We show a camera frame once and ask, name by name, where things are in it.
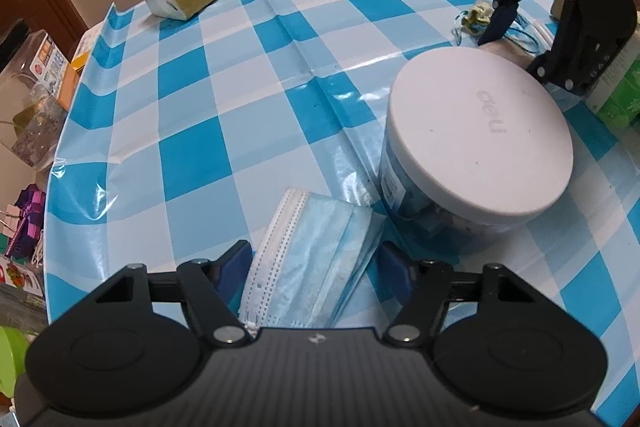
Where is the toilet paper roll green wrap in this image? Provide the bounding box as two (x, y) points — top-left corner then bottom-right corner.
(585, 30), (640, 129)

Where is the round jar white lid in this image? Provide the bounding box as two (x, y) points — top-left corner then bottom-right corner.
(378, 48), (574, 247)

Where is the blue checkered tablecloth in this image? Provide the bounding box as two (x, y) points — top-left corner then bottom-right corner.
(44, 0), (639, 426)

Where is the green cup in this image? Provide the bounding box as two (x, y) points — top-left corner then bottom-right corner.
(0, 326), (29, 398)

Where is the clear jar black lid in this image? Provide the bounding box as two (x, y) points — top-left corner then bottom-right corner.
(0, 20), (68, 171)

